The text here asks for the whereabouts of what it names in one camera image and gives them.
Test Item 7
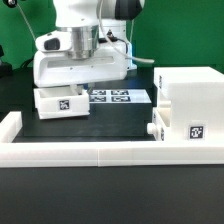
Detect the white drawer one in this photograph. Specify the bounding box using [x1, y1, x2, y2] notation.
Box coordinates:
[34, 85, 90, 119]
[147, 101, 171, 141]

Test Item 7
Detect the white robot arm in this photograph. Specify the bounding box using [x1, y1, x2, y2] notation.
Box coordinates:
[33, 0, 145, 90]

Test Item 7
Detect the black cable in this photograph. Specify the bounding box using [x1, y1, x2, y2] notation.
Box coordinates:
[19, 58, 36, 69]

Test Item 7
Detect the white drawer front one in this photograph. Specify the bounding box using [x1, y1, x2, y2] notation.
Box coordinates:
[147, 101, 171, 141]

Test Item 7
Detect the printed marker sheet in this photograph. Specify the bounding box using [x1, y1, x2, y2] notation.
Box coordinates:
[90, 89, 151, 104]

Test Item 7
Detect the white U-shaped border frame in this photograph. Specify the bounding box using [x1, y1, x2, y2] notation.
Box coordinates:
[0, 111, 224, 168]

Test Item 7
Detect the white drawer cabinet box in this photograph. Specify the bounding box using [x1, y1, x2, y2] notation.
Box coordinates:
[154, 67, 224, 142]

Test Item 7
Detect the black device at left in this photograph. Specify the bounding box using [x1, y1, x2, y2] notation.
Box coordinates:
[0, 45, 13, 78]

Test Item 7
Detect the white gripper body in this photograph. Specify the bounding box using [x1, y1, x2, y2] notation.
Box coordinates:
[33, 29, 128, 88]

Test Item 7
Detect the white cable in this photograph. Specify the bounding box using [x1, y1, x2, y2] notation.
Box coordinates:
[15, 2, 38, 42]

